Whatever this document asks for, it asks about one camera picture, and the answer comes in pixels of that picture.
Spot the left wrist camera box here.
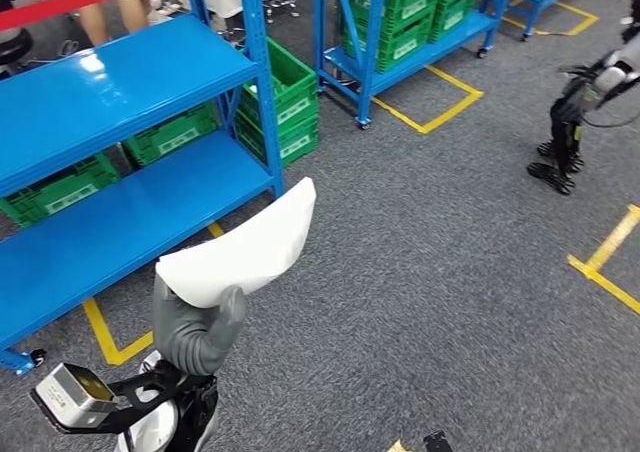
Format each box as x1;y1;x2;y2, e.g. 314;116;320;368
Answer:
29;362;119;435

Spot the black silver humanoid robot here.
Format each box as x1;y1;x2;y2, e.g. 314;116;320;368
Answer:
526;0;640;197

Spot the black flat robot part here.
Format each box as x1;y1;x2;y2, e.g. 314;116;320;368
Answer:
423;430;454;452

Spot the white curved plastic part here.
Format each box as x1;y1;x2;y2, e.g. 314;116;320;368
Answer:
155;176;318;310

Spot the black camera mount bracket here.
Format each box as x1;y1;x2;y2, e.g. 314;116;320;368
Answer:
29;369;201;435

